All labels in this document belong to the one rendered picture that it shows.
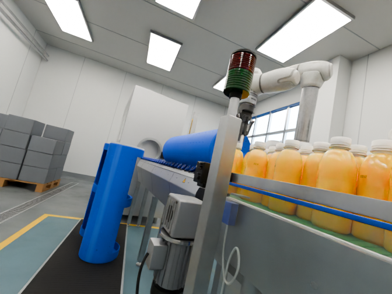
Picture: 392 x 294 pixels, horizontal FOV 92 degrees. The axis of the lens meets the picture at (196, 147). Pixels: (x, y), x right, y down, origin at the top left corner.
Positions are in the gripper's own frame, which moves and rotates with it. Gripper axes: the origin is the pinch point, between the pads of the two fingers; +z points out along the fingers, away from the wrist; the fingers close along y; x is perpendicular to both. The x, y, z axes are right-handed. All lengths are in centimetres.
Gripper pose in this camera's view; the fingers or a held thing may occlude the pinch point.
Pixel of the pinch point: (240, 141)
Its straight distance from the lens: 103.8
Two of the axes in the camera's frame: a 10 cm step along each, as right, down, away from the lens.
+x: -4.4, 0.1, 9.0
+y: 8.7, 2.5, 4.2
